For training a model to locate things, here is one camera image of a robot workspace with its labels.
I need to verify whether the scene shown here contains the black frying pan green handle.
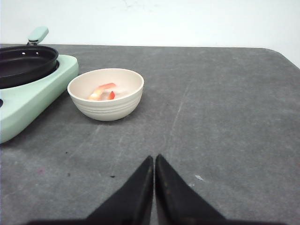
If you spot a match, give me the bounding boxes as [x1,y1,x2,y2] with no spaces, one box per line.
[0,26,59,89]

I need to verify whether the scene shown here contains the mint green breakfast maker base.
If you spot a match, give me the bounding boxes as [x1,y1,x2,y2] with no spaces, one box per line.
[0,55,79,143]

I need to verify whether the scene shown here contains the orange cooked shrimp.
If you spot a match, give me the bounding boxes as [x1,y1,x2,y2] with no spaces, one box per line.
[88,83,116,101]

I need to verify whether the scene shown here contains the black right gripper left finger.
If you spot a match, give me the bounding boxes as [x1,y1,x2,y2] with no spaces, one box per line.
[86,156,154,225]

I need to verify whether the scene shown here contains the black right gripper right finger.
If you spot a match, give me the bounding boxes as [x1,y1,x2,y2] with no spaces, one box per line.
[155,154,226,225]

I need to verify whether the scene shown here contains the cream ribbed bowl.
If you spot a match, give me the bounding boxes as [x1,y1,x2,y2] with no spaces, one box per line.
[67,68,144,121]

